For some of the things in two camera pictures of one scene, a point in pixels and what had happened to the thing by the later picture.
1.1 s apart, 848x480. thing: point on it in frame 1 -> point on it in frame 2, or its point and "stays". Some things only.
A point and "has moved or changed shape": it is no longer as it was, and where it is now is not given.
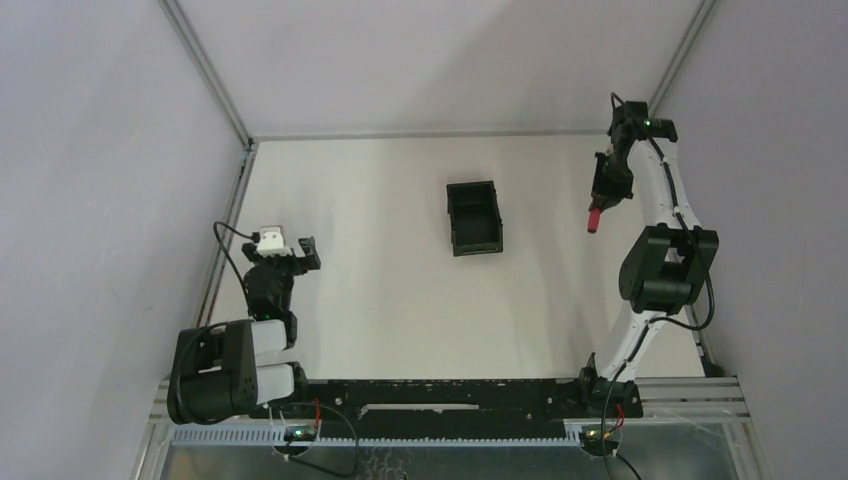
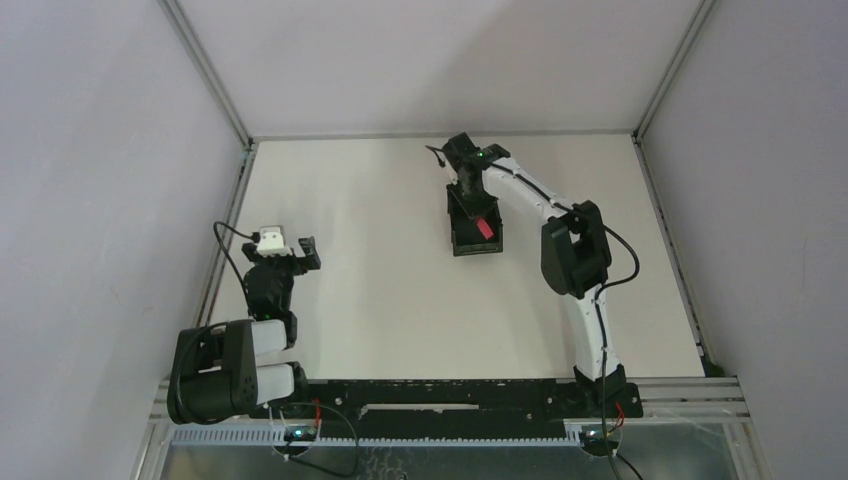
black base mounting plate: (464, 405) stays
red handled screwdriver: (593, 219) has moved or changed shape
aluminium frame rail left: (236, 122) stays
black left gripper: (291, 260) stays
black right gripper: (606, 195) -> (486, 206)
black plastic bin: (475, 218) stays
